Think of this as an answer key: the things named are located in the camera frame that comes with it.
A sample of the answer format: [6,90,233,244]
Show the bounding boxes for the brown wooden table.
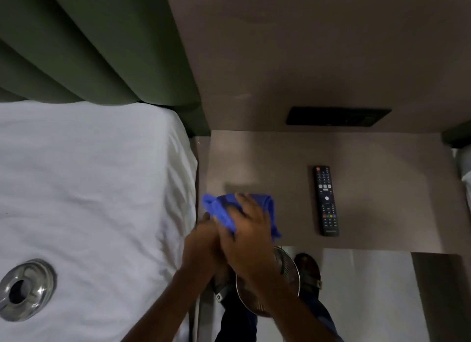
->
[195,130,471,342]

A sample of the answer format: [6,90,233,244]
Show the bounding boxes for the round metal ashtray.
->
[0,259,58,322]

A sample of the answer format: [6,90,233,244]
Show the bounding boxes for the green padded headboard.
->
[441,119,471,149]
[0,0,210,138]

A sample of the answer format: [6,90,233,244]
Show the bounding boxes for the person's right forearm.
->
[254,271,338,342]

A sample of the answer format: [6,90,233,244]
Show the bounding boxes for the person's left hand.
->
[182,212,229,276]

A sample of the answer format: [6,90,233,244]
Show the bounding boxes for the white bed with wrinkled sheet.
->
[0,100,199,342]

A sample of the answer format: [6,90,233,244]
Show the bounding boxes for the perforated metal waste bin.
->
[235,246,301,318]

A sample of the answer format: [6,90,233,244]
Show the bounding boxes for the person's trouser leg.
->
[305,297,345,342]
[215,301,258,342]

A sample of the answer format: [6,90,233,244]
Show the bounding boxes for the black wall panel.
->
[286,106,393,127]

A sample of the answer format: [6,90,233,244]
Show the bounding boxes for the person's right trouser leg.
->
[305,297,345,342]

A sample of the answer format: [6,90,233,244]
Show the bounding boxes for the black remote control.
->
[313,165,340,238]

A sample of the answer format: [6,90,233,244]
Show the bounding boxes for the person's left forearm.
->
[121,268,218,342]

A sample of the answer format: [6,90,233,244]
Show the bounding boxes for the person's left black sandal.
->
[211,268,236,304]

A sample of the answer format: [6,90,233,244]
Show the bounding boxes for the white bed with smooth sheet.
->
[454,145,471,213]

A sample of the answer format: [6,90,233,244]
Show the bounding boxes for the person's right hand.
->
[217,192,281,280]

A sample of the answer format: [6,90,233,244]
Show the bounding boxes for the person's left trouser leg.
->
[215,301,258,342]

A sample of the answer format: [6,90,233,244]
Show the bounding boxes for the blue cleaning cloth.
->
[201,192,282,241]

